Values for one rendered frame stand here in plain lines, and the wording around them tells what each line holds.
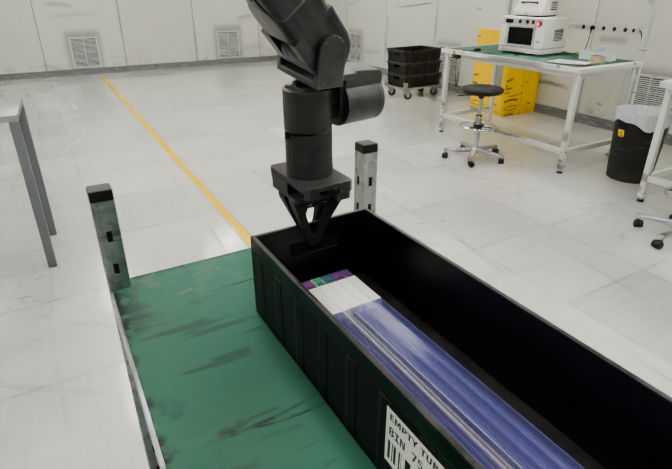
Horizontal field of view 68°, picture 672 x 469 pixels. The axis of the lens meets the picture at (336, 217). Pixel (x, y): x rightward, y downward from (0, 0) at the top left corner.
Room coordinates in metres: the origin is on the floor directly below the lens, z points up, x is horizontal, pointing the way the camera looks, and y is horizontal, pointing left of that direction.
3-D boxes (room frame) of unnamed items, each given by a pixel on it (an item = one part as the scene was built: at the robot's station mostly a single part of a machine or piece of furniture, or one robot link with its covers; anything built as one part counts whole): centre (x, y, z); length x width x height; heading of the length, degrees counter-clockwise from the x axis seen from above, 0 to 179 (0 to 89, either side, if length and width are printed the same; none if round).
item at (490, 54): (4.49, -1.69, 0.40); 1.50 x 0.75 x 0.81; 30
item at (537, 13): (4.54, -1.68, 1.03); 0.44 x 0.37 x 0.46; 36
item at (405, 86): (6.76, -1.02, 0.30); 0.64 x 0.46 x 0.60; 123
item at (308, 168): (0.59, 0.03, 1.15); 0.10 x 0.07 x 0.07; 30
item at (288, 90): (0.59, 0.03, 1.21); 0.07 x 0.06 x 0.07; 128
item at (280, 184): (0.60, 0.04, 1.08); 0.07 x 0.07 x 0.09; 30
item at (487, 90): (4.08, -1.16, 0.30); 0.51 x 0.50 x 0.60; 166
